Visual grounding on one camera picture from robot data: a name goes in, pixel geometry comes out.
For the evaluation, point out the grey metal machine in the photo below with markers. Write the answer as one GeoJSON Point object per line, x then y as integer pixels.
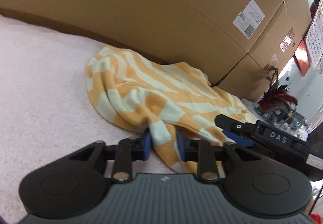
{"type": "Point", "coordinates": [278, 114]}

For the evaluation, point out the white side table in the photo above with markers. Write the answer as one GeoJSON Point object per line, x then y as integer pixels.
{"type": "Point", "coordinates": [248, 104]}

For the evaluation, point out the orange white striped garment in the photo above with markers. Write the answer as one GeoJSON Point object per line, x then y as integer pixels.
{"type": "Point", "coordinates": [164, 87]}

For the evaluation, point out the red-leaved plant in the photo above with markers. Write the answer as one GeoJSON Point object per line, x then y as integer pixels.
{"type": "Point", "coordinates": [275, 97]}

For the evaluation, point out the red wall poster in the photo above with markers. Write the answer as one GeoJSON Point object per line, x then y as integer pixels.
{"type": "Point", "coordinates": [302, 59]}

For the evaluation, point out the wall calendar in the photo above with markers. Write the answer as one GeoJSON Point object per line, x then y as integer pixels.
{"type": "Point", "coordinates": [315, 37]}

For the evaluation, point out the cardboard box with tape patch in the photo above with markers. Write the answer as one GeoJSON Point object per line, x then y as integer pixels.
{"type": "Point", "coordinates": [265, 49]}

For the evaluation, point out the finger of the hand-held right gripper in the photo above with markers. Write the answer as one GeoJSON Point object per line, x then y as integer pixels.
{"type": "Point", "coordinates": [227, 121]}
{"type": "Point", "coordinates": [234, 138]}

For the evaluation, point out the large labelled cardboard box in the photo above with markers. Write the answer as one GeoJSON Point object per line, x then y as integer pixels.
{"type": "Point", "coordinates": [126, 11]}

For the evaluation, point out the white shipping label with text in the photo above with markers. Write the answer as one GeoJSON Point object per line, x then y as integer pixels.
{"type": "Point", "coordinates": [254, 11]}

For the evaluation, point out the white shipping label with codes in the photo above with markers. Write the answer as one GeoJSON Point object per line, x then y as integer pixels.
{"type": "Point", "coordinates": [244, 25]}

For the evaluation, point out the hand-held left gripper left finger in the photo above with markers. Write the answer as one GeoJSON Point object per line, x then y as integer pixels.
{"type": "Point", "coordinates": [146, 144]}

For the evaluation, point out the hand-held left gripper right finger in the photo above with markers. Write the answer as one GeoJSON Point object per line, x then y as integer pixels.
{"type": "Point", "coordinates": [180, 145]}

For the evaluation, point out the pink fleece blanket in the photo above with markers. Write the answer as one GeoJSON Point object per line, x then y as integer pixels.
{"type": "Point", "coordinates": [37, 87]}

